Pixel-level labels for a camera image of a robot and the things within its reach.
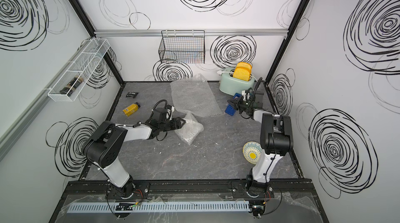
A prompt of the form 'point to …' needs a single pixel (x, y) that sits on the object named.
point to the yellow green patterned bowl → (251, 151)
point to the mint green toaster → (228, 85)
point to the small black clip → (132, 95)
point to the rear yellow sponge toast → (245, 64)
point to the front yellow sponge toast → (241, 74)
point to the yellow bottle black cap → (132, 109)
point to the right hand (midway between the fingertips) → (228, 100)
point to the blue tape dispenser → (229, 110)
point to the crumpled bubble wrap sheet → (193, 95)
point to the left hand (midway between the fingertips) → (181, 122)
